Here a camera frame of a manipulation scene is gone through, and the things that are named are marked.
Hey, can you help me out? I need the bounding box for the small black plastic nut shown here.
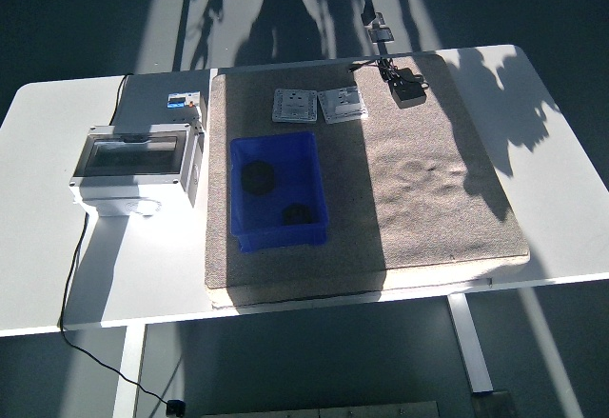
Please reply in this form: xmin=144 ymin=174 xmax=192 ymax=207
xmin=281 ymin=202 xmax=315 ymax=228

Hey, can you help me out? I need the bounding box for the black power adapter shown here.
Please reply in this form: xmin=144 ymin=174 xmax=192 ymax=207
xmin=389 ymin=68 xmax=429 ymax=109

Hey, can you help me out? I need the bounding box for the white table leg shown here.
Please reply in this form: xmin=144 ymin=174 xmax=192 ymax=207
xmin=446 ymin=292 xmax=495 ymax=395
xmin=111 ymin=325 xmax=147 ymax=418

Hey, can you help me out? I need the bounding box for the white wall socket panel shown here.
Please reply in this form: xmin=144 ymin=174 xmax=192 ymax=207
xmin=317 ymin=84 xmax=371 ymax=126
xmin=270 ymin=88 xmax=319 ymax=126

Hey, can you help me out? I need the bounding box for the thin black cable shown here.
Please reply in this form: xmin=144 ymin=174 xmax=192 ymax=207
xmin=108 ymin=73 xmax=132 ymax=127
xmin=58 ymin=211 xmax=168 ymax=406

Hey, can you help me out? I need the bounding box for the grey enclosure with clear lid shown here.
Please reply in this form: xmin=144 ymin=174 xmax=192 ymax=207
xmin=68 ymin=122 xmax=206 ymax=219

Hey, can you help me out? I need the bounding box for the black adapter cord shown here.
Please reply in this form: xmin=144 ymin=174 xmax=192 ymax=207
xmin=347 ymin=57 xmax=405 ymax=87

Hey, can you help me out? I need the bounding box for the large black plastic nut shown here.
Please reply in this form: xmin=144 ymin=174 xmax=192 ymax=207
xmin=240 ymin=160 xmax=278 ymax=197

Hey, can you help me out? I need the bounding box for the blue white circuit breaker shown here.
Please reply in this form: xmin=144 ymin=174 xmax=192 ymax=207
xmin=165 ymin=92 xmax=209 ymax=129

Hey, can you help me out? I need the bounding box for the blue plastic box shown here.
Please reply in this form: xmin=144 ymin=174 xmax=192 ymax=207
xmin=228 ymin=130 xmax=331 ymax=253

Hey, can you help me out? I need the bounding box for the grey-brown mat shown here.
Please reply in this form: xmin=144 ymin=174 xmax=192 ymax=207
xmin=203 ymin=53 xmax=532 ymax=308

